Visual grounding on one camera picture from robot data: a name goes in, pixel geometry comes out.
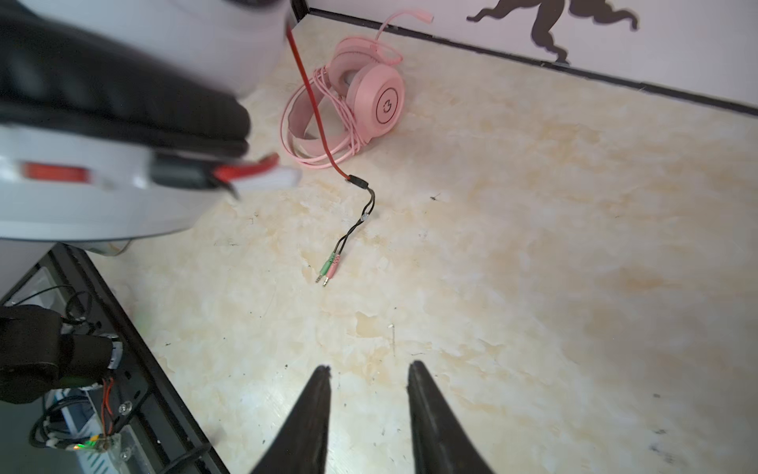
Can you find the white black headphones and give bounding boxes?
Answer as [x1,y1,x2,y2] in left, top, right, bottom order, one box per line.
[1,1,301,243]

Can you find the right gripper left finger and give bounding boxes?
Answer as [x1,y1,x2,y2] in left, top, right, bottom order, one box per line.
[252,365,332,474]

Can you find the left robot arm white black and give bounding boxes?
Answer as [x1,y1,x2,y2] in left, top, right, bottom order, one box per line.
[1,305,124,405]

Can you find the pink headphones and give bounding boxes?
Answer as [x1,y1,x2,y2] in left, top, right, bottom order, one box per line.
[280,9,434,169]

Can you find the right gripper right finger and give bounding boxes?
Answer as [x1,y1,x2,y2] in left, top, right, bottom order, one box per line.
[407,361,493,473]

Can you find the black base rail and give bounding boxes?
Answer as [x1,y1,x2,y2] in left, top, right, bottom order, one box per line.
[1,244,228,473]

